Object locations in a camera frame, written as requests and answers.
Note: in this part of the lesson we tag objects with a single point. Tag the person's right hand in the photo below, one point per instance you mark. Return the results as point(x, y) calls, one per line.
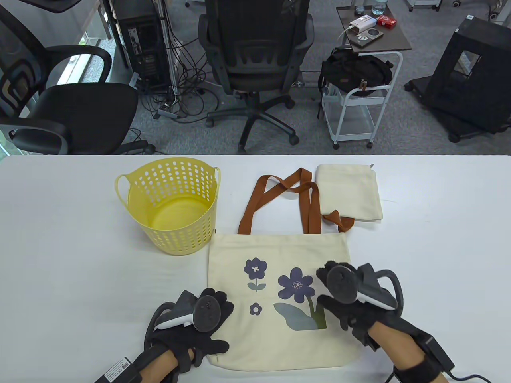
point(359, 323)

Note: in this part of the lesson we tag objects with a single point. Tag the person's left hand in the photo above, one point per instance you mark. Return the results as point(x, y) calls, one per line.
point(187, 343)

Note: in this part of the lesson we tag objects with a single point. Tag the person's left thumb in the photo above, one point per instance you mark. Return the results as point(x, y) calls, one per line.
point(214, 348)

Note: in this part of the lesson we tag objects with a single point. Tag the person's right thumb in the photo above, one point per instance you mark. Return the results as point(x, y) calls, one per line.
point(331, 310)

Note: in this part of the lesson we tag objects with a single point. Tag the person's left forearm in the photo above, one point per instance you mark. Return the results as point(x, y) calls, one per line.
point(163, 369)

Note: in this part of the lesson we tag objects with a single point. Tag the person's right forearm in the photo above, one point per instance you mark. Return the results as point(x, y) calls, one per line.
point(397, 345)

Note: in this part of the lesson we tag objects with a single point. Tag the grey white right hand controller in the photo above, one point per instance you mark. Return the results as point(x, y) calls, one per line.
point(347, 285)

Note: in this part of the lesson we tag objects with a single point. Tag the grey white hand controller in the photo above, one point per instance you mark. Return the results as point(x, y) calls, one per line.
point(199, 313)
point(347, 285)

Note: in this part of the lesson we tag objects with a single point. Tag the grey white left hand controller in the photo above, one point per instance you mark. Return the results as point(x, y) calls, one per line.
point(199, 313)

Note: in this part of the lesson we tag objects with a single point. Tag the cream tote bag purple flowers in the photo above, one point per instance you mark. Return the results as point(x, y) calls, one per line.
point(275, 331)

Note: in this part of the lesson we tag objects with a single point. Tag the yellow perforated plastic basket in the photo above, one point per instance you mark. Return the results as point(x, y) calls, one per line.
point(175, 215)

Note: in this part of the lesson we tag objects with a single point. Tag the white metal rolling cart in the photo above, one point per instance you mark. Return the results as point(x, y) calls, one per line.
point(351, 115)

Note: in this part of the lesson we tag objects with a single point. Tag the black backpack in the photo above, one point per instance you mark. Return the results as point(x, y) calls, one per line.
point(351, 72)

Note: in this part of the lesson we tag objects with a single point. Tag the grey power strip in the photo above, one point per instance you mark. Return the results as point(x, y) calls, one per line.
point(167, 113)

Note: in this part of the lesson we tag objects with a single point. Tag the black mesh back office chair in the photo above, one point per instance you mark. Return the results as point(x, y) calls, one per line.
point(255, 56)

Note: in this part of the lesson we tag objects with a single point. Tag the black rolling stand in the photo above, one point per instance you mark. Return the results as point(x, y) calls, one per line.
point(471, 79)

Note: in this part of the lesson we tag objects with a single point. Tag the black office chair with armrests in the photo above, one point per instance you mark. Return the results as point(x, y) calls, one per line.
point(80, 111)

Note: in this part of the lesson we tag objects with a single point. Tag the grey square pad with rings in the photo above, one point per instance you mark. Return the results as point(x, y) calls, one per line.
point(365, 38)

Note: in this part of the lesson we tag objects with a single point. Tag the brown cart table top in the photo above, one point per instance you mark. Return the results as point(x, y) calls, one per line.
point(393, 38)

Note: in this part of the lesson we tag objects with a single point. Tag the white power adapter box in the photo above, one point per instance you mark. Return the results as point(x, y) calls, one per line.
point(364, 23)

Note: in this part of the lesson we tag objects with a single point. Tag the red packet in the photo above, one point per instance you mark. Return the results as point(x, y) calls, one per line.
point(386, 21)

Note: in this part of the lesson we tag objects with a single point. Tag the clear water bottle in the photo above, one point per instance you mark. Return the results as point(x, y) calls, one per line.
point(379, 7)

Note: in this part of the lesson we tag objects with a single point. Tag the black computer tower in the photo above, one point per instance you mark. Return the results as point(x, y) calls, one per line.
point(141, 44)

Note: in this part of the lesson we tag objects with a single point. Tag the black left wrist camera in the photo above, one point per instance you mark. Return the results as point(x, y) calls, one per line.
point(119, 371)

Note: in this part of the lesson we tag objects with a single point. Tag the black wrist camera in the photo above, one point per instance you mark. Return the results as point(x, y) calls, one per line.
point(119, 371)
point(437, 353)

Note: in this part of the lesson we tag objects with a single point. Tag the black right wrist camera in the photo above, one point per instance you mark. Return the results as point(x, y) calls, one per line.
point(437, 353)

